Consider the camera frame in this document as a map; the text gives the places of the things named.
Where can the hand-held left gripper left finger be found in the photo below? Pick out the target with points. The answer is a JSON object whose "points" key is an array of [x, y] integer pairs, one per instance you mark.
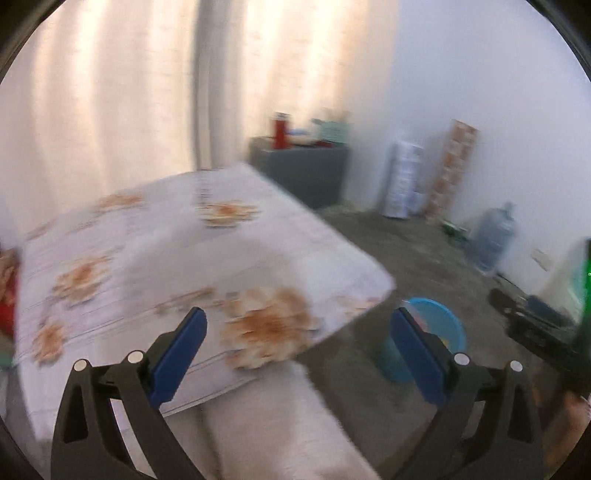
{"points": [[182, 350]]}

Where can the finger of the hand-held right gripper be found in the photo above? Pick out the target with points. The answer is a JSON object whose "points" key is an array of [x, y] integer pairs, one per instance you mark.
{"points": [[545, 309]]}

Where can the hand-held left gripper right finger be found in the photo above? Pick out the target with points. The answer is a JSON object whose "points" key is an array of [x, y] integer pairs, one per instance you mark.
{"points": [[418, 355]]}

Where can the green label plastic bottle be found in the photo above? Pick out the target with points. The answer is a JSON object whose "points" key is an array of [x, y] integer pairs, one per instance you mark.
{"points": [[582, 286]]}

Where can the blue plastic basket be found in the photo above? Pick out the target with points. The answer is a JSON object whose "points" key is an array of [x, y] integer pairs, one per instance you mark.
{"points": [[443, 318]]}

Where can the person's right forearm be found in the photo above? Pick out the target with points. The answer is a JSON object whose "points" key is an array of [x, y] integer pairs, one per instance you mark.
{"points": [[570, 429]]}

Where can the large water jug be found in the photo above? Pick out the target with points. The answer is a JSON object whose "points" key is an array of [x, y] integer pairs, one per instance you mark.
{"points": [[494, 240]]}

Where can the floral tablecloth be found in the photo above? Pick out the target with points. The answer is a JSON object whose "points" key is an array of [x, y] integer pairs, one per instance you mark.
{"points": [[161, 249]]}

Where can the small dark green bottle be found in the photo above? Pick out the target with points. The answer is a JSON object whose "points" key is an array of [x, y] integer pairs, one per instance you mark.
{"points": [[453, 230]]}

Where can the white fluffy blanket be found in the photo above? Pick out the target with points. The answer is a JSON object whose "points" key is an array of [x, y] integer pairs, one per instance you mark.
{"points": [[277, 429]]}

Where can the grey cabinet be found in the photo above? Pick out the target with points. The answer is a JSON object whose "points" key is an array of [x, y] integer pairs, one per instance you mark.
{"points": [[304, 175]]}

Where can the red thermos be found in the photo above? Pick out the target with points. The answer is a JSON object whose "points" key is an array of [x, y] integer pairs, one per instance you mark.
{"points": [[280, 134]]}

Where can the green utensil holder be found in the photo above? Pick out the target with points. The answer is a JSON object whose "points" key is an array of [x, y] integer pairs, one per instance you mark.
{"points": [[334, 131]]}

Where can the white blue box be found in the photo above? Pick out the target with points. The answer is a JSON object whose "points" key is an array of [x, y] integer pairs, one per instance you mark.
{"points": [[301, 134]]}

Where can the cream curtain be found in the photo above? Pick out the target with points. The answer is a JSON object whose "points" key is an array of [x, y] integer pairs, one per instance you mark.
{"points": [[92, 92], [314, 60]]}

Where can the wall socket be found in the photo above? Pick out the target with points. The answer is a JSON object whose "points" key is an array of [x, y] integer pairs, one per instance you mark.
{"points": [[541, 259]]}

